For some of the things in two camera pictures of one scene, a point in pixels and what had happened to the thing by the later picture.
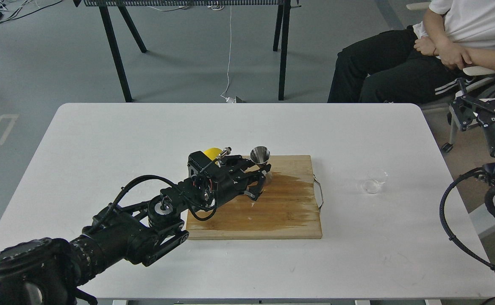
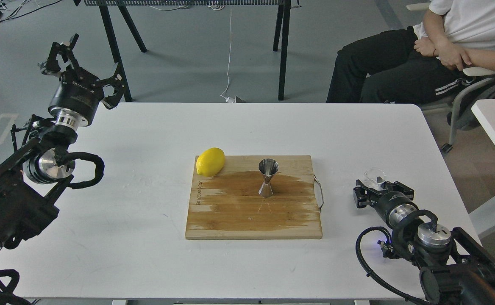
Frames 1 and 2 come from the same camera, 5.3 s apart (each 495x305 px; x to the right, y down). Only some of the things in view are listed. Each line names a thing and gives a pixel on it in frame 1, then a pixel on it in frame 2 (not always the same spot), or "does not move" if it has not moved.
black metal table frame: x=283 y=12 does not move
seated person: x=423 y=63 does not move
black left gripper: x=225 y=175 -> x=79 y=94
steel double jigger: x=260 y=154 -> x=268 y=167
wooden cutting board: x=287 y=209 does not move
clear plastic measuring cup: x=376 y=177 does not move
